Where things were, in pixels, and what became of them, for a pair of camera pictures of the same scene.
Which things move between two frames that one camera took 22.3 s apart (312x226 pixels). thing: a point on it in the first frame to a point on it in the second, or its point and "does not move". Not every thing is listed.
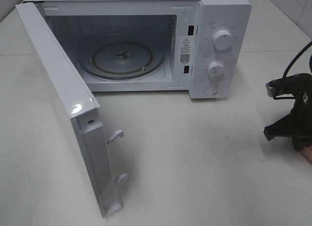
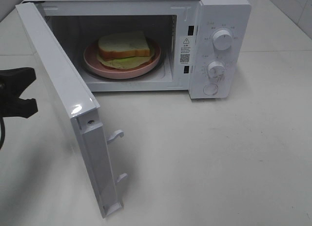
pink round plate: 307,151 to 90,53
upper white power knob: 222,39 does not move
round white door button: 210,89 does not move
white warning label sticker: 185,49 does not move
